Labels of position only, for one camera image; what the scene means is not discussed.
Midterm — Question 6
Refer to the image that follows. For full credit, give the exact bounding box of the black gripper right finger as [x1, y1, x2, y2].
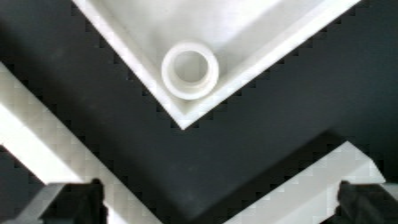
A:
[329, 181, 398, 224]

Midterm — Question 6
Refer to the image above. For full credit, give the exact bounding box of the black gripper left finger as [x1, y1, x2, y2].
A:
[13, 179, 109, 224]

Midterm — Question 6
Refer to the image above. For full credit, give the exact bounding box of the white square tabletop part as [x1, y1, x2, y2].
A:
[73, 0, 361, 128]

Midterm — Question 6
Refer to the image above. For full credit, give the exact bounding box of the white U-shaped obstacle fence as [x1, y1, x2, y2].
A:
[0, 63, 390, 224]

